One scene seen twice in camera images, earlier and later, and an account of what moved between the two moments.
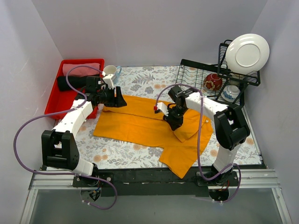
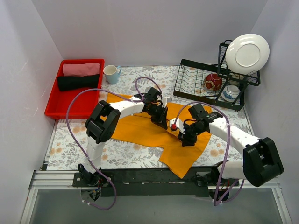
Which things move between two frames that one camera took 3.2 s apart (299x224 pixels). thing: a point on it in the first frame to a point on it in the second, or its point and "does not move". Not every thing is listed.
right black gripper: (174, 118) to (187, 136)
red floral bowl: (213, 81) does not move
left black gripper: (115, 97) to (161, 115)
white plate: (246, 53) does not move
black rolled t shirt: (76, 82) does not move
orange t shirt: (137, 122) does not move
